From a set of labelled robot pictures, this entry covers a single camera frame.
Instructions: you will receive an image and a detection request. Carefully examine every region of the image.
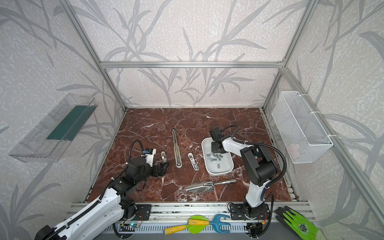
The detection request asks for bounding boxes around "small beige staple remover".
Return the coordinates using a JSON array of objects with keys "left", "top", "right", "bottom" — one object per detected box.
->
[{"left": 161, "top": 152, "right": 167, "bottom": 163}]

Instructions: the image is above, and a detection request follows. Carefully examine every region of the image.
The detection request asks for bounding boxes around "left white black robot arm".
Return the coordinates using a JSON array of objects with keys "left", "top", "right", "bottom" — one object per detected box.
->
[{"left": 35, "top": 156, "right": 169, "bottom": 240}]

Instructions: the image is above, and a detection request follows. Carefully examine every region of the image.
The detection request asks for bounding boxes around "right electronics board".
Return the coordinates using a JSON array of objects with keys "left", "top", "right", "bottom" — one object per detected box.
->
[{"left": 244, "top": 223, "right": 269, "bottom": 239}]

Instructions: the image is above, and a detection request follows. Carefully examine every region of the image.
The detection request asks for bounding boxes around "left electronics board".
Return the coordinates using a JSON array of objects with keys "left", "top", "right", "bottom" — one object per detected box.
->
[{"left": 119, "top": 223, "right": 141, "bottom": 232}]

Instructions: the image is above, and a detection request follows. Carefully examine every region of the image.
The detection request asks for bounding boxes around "electronics board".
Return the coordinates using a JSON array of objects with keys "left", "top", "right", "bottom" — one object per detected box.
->
[
  {"left": 119, "top": 223, "right": 141, "bottom": 232},
  {"left": 244, "top": 223, "right": 269, "bottom": 239}
]

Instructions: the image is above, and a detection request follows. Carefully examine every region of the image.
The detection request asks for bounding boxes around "yellow green toy tool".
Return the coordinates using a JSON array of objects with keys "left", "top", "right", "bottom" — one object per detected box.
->
[{"left": 164, "top": 215, "right": 209, "bottom": 236}]

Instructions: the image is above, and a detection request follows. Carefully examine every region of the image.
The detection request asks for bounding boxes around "white wire mesh basket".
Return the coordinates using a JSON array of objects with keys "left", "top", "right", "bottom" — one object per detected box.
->
[{"left": 272, "top": 91, "right": 333, "bottom": 164}]

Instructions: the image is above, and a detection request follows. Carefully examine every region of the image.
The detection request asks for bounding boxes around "small white mini stapler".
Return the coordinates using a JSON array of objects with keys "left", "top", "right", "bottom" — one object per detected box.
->
[{"left": 188, "top": 153, "right": 199, "bottom": 171}]

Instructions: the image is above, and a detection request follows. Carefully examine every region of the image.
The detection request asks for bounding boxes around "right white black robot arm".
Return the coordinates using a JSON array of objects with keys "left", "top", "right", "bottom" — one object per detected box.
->
[{"left": 211, "top": 135, "right": 286, "bottom": 216}]

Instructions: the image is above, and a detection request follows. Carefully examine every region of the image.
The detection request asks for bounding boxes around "left black corrugated cable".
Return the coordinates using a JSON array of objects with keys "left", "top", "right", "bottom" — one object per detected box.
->
[{"left": 128, "top": 139, "right": 145, "bottom": 166}]

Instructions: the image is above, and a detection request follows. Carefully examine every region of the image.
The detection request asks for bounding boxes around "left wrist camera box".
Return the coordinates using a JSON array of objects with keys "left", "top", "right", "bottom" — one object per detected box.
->
[{"left": 144, "top": 148, "right": 157, "bottom": 167}]

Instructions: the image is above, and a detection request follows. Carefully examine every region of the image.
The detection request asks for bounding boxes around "pink item in basket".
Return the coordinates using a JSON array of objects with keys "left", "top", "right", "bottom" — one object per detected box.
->
[{"left": 288, "top": 144, "right": 301, "bottom": 160}]

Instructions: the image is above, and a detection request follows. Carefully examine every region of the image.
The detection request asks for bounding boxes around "silver metal garden trowel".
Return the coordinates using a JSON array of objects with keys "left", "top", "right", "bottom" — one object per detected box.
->
[{"left": 185, "top": 179, "right": 237, "bottom": 193}]

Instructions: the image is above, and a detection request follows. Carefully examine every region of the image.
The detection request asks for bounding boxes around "clear acrylic wall shelf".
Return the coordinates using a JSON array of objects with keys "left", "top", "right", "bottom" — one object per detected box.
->
[{"left": 9, "top": 94, "right": 98, "bottom": 163}]

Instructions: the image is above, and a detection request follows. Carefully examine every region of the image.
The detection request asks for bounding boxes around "white rectangular staple tray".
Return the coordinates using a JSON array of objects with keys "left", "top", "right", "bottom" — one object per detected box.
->
[{"left": 202, "top": 138, "right": 234, "bottom": 177}]

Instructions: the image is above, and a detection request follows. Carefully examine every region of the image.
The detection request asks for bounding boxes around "blue plastic toy wrench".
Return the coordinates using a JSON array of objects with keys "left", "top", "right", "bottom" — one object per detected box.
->
[{"left": 209, "top": 214, "right": 230, "bottom": 234}]

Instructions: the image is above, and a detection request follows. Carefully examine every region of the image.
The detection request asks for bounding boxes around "green black work glove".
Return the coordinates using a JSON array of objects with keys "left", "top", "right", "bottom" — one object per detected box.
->
[{"left": 276, "top": 206, "right": 326, "bottom": 240}]

